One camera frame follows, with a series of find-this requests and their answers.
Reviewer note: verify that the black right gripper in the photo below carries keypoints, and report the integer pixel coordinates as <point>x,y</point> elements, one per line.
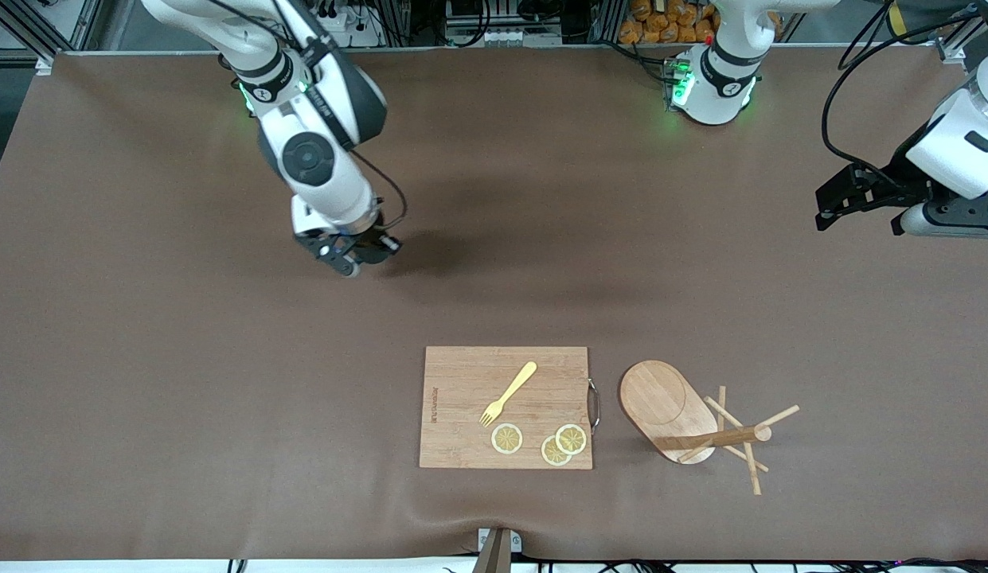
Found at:
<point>372,249</point>

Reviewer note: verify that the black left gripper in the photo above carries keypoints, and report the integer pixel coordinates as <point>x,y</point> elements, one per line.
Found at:
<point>896,184</point>

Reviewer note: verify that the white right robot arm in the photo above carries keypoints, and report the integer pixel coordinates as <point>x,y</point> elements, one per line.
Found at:
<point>318,175</point>

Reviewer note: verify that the background electronics rack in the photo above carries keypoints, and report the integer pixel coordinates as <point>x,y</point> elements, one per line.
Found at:
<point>501,36</point>

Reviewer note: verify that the wooden cup rack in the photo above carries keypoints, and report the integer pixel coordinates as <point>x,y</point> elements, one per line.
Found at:
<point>661,398</point>

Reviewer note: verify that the wooden cutting board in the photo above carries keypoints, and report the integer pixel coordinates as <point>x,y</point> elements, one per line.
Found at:
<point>462,382</point>

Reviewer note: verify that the yellow plastic fork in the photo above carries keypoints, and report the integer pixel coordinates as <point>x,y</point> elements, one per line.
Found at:
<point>509,391</point>

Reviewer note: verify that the brown table mat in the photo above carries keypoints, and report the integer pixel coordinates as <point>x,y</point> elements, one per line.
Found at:
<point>223,398</point>

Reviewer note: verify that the white power strip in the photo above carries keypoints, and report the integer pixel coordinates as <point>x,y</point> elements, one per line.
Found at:
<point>358,28</point>

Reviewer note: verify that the lemon slice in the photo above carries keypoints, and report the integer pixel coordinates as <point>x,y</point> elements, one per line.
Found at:
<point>550,454</point>
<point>572,438</point>
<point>507,438</point>

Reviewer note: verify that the orange snack pile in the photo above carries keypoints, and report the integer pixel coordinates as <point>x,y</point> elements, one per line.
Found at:
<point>669,24</point>

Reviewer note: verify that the aluminium frame post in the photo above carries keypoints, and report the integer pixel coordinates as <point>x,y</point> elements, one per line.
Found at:
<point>951,49</point>
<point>56,32</point>

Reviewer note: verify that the grey metal clamp bracket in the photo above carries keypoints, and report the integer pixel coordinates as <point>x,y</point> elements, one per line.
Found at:
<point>497,553</point>

